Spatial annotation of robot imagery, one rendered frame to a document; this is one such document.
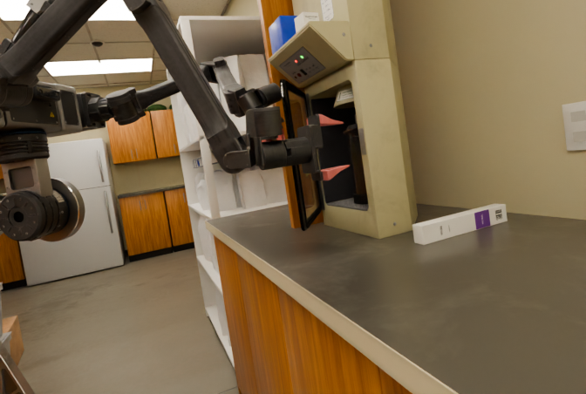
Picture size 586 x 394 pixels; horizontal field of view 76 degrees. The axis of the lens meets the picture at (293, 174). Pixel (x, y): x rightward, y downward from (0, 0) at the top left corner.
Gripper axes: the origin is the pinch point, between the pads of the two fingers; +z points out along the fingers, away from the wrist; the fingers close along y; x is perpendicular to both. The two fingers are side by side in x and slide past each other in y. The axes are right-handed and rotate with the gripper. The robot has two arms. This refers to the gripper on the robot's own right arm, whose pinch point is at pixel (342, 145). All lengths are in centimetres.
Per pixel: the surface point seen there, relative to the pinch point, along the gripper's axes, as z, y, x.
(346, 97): 14.7, 13.3, 19.3
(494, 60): 55, 18, 4
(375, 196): 12.7, -14.6, 8.6
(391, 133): 20.3, 1.1, 8.7
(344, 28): 10.4, 29.1, 8.9
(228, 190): 4, -17, 146
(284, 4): 12, 50, 46
